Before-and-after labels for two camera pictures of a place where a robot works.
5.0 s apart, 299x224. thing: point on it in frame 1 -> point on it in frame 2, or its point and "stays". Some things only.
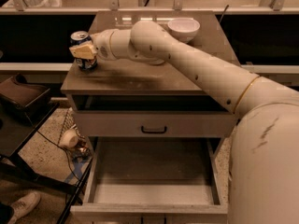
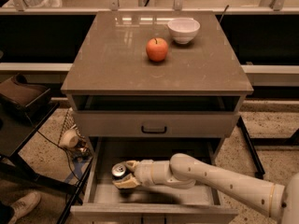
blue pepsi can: (78, 37) -> (119, 171)
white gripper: (102, 46) -> (144, 172)
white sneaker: (23, 205) stays
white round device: (69, 139) stays
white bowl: (184, 29) stays
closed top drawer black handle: (157, 123) stays
